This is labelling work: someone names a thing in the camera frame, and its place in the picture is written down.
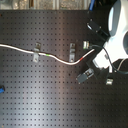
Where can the blue object at edge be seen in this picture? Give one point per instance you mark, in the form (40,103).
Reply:
(1,89)

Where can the black camera box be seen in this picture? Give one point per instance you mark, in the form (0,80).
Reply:
(98,30)

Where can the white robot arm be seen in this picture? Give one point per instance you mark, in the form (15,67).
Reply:
(114,46)

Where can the left metal cable clip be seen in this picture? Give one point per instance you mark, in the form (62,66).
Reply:
(36,52)

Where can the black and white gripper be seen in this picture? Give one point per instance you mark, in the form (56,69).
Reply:
(99,59)

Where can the black perforated board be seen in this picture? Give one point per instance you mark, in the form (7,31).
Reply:
(46,94)

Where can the middle metal cable clip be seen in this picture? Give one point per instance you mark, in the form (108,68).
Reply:
(72,52)

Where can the metal cable clip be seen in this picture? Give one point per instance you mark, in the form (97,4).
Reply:
(36,52)
(85,44)
(72,52)

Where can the right metal cable clip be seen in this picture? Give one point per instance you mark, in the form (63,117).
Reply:
(85,44)

